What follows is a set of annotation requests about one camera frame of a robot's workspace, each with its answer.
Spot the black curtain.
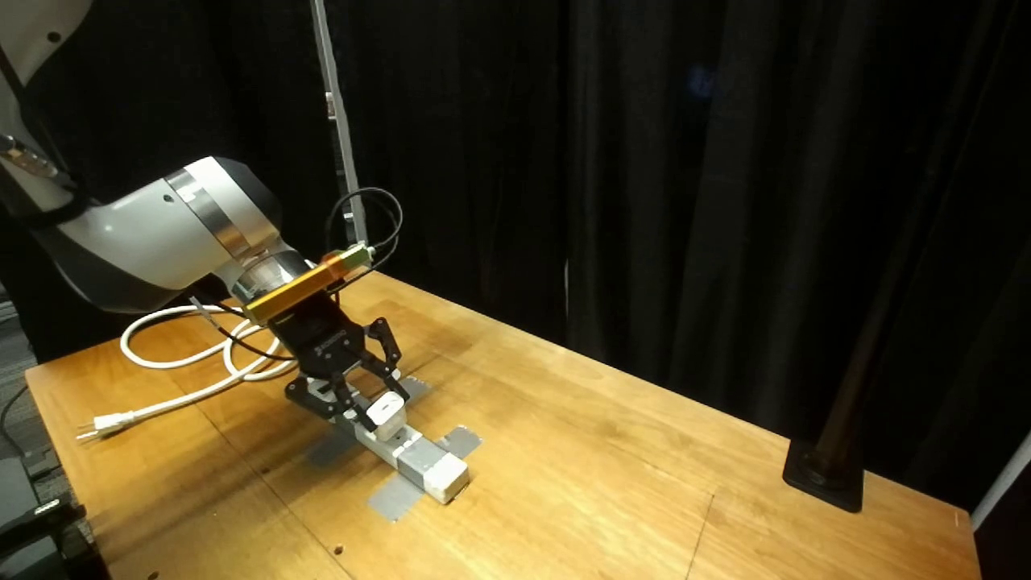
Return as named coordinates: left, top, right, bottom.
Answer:
left=0, top=0, right=1031, bottom=518

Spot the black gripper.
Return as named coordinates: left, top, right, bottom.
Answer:
left=270, top=296, right=413, bottom=428

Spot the dark post with black foot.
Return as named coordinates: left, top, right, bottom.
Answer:
left=778, top=212, right=948, bottom=516

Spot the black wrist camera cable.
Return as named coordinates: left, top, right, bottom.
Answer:
left=322, top=183, right=404, bottom=267

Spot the white charging adaptor cube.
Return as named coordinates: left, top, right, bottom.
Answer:
left=361, top=391, right=413, bottom=437

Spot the gold wrist camera bar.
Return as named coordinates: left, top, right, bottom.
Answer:
left=245, top=241, right=378, bottom=324

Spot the white power strip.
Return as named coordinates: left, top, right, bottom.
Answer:
left=302, top=373, right=431, bottom=472

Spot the white vertical pole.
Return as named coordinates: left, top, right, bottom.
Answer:
left=966, top=428, right=1031, bottom=536

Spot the thin grey metal pole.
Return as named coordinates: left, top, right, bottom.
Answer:
left=305, top=0, right=372, bottom=250

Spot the white coiled cable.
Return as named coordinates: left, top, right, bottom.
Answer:
left=73, top=302, right=477, bottom=510

